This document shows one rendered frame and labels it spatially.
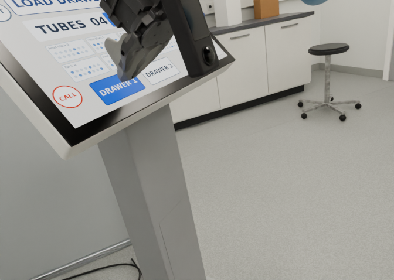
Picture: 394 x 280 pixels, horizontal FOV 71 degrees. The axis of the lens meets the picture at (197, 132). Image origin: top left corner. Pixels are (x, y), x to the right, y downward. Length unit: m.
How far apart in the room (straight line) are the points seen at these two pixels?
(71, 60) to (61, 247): 1.25
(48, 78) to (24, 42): 0.07
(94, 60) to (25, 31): 0.11
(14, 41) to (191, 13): 0.27
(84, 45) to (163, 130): 0.28
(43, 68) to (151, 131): 0.29
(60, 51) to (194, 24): 0.24
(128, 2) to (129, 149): 0.34
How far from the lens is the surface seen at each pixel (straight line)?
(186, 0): 0.36
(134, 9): 0.38
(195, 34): 0.36
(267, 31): 3.14
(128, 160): 0.65
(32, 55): 0.49
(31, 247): 1.62
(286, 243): 1.52
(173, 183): 0.76
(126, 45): 0.39
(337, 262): 1.48
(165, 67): 0.58
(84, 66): 0.50
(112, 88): 0.48
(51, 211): 1.50
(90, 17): 0.60
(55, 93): 0.45
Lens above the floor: 1.10
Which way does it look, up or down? 23 degrees down
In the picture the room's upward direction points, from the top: 10 degrees counter-clockwise
